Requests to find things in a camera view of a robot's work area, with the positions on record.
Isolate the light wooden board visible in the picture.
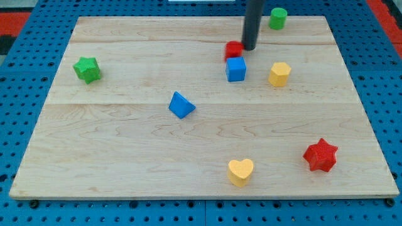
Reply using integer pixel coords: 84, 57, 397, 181
9, 16, 399, 200

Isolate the green star block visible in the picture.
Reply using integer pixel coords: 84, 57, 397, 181
73, 57, 101, 84

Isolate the red star block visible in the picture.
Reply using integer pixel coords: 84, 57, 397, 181
303, 138, 338, 172

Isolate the blue triangle block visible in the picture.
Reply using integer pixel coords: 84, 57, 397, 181
168, 91, 196, 119

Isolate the blue cube block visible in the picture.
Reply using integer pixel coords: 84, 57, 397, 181
225, 56, 247, 82

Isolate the yellow heart block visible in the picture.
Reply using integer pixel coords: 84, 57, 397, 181
227, 159, 254, 187

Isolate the red round block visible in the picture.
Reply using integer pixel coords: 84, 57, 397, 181
224, 41, 244, 61

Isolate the yellow hexagon block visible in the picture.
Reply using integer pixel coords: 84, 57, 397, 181
268, 62, 291, 87

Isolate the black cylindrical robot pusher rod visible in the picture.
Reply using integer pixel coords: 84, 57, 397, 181
241, 0, 266, 51

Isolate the green cylinder block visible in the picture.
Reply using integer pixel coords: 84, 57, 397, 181
268, 8, 288, 30

